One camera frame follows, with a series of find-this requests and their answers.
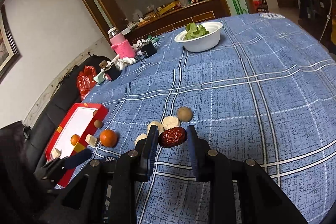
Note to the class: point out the mint green cloth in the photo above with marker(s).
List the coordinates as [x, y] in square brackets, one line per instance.
[100, 77]

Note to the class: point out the red plastic bag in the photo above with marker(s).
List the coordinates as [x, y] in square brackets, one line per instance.
[85, 81]

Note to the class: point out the blue plaid tablecloth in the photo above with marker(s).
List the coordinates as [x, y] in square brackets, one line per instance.
[266, 92]

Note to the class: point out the white bowl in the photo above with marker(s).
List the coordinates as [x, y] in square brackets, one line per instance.
[203, 43]

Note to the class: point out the white fruit chunk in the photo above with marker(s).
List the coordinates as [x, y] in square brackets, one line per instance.
[91, 140]

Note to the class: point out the small orange in tray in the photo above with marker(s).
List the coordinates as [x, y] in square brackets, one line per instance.
[74, 139]

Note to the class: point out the beige fruit chunk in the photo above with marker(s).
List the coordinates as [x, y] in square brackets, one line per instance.
[56, 153]

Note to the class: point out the green lettuce leaves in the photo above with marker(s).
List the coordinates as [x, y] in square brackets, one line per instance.
[194, 31]

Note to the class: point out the red jujube date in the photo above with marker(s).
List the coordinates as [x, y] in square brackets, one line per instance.
[172, 137]

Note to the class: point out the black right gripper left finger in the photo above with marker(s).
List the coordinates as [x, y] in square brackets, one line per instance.
[146, 149]

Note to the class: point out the brown round longan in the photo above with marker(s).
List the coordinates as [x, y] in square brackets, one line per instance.
[184, 114]

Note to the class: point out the brown longan by tray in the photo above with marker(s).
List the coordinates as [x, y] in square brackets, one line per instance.
[98, 124]

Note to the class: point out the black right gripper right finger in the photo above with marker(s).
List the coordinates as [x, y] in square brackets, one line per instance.
[198, 149]

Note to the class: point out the white gloves pile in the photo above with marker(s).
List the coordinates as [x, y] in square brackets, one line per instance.
[121, 63]

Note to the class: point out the black leather sofa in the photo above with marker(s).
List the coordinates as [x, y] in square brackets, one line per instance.
[36, 138]

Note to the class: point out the framed wall picture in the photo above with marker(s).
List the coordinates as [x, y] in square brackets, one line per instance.
[10, 53]

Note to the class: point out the orange tangerine on cloth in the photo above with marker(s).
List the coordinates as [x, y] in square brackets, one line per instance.
[108, 138]

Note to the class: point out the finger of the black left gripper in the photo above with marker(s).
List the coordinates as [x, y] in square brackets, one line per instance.
[77, 159]

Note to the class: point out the pink sleeved bottle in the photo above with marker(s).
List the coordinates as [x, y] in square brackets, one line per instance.
[120, 44]

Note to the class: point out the black small box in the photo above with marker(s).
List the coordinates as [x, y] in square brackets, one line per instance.
[148, 49]

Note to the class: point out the red rimmed white tray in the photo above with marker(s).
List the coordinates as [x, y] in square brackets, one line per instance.
[79, 120]

